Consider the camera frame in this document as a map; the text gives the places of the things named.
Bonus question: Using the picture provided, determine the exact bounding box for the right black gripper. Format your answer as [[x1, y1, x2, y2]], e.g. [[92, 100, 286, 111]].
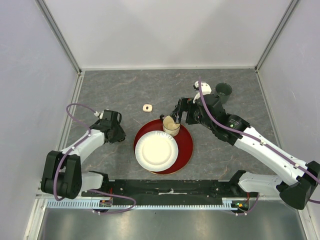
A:
[[170, 97, 215, 131]]

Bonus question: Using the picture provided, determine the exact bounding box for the pink earbud charging case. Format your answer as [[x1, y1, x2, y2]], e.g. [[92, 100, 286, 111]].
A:
[[142, 104, 153, 113]]

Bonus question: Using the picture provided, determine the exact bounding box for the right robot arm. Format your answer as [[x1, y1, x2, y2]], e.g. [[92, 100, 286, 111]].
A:
[[170, 94, 320, 210]]

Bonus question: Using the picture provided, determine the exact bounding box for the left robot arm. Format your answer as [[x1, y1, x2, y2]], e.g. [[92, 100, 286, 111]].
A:
[[40, 109, 126, 201]]

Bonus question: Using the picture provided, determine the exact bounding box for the dark green cup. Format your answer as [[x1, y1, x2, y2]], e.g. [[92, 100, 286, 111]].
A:
[[215, 82, 233, 104]]

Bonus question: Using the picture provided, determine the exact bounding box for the red round tray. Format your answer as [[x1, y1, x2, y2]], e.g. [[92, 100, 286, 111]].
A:
[[133, 119, 194, 175]]

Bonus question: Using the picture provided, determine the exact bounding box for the white paper plate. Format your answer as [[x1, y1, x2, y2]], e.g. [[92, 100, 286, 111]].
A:
[[134, 130, 179, 172]]

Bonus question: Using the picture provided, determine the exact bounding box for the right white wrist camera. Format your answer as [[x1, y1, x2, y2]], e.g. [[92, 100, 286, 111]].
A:
[[193, 81, 212, 104]]

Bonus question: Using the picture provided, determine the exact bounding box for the beige mug black handle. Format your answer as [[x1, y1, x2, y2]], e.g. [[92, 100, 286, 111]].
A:
[[159, 114, 181, 137]]

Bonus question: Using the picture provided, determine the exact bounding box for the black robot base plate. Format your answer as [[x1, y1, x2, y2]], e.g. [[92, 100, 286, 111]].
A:
[[98, 179, 257, 199]]

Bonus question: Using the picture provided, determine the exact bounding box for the grey cable duct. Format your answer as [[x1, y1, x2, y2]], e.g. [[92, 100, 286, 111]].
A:
[[46, 198, 248, 211]]

